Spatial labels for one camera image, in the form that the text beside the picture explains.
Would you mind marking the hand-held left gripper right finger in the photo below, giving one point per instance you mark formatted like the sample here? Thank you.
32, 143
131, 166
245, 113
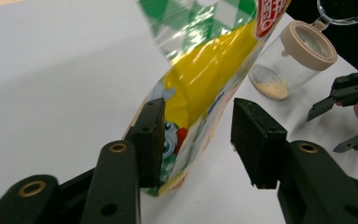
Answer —
258, 143

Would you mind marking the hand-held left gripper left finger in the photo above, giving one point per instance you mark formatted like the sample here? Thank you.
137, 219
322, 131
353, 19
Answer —
149, 146

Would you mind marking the glass jar with beige lid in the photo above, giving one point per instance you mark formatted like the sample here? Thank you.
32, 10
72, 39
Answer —
287, 39

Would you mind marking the yellow green seasoning pouch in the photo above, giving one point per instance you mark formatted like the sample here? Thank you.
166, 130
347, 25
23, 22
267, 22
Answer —
205, 68

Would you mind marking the pale yellow seasoning powder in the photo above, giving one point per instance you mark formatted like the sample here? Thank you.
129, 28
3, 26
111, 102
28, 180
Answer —
273, 90

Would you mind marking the white cloth mat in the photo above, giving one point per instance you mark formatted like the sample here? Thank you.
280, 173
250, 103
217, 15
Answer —
59, 77

